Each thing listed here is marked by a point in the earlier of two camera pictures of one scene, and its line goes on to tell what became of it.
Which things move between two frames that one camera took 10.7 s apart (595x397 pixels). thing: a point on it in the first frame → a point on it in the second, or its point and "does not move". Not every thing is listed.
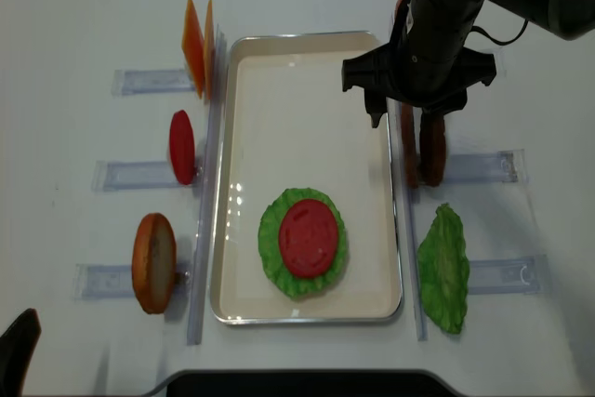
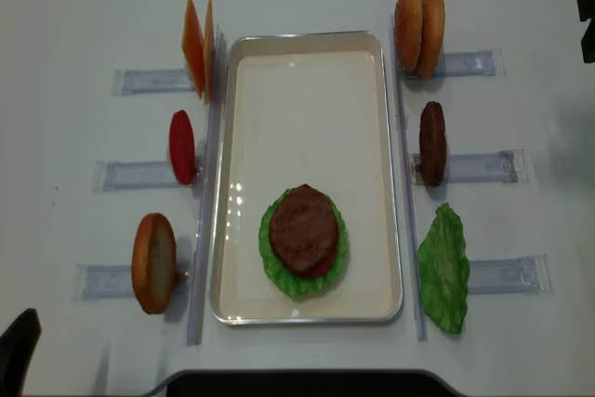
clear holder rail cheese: (125, 82) does not move
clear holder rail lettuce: (518, 276) does not move
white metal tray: (284, 124) does not move
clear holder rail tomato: (126, 175) does not move
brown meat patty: (410, 145) → (304, 229)
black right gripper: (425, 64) → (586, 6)
